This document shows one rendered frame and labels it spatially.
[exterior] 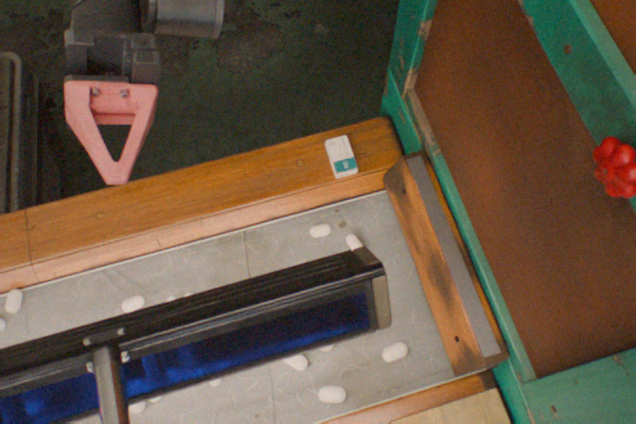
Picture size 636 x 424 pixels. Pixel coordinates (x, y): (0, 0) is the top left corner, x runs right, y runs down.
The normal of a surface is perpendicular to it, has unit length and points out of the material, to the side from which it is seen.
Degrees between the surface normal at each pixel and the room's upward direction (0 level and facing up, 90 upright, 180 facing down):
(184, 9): 52
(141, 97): 28
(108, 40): 90
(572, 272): 90
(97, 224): 0
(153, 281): 0
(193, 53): 0
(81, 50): 90
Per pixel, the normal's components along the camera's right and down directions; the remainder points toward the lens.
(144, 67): 0.19, 0.89
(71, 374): 0.24, 0.52
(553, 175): -0.96, 0.25
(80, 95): 0.37, -0.10
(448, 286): -0.88, 0.07
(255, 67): 0.00, -0.40
